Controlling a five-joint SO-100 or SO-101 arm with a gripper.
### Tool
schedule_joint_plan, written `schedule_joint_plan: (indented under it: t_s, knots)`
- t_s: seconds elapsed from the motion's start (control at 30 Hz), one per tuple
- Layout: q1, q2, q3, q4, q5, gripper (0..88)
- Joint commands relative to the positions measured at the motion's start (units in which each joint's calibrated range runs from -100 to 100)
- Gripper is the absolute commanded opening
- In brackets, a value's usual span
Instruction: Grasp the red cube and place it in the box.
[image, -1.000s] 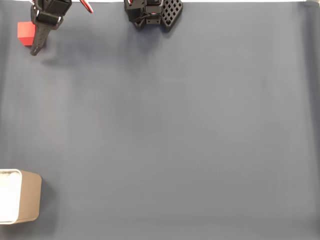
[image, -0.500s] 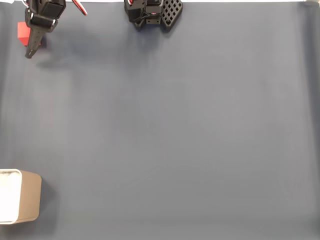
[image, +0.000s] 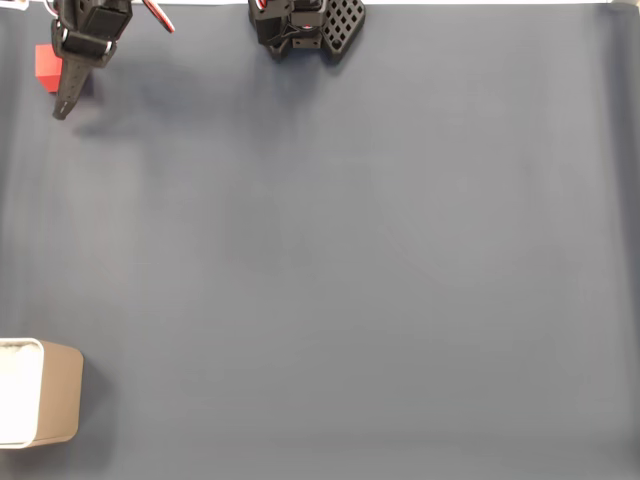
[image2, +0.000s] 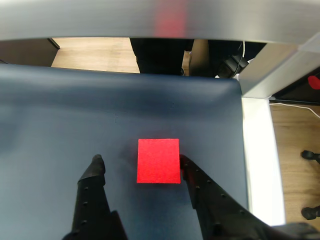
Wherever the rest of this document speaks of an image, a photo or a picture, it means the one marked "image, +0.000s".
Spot long red white servo cable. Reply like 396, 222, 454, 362
141, 0, 177, 35

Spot blue-grey mat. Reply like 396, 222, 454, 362
0, 3, 640, 480

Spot red cube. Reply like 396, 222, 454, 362
34, 43, 64, 94

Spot beige square box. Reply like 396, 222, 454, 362
0, 337, 85, 451

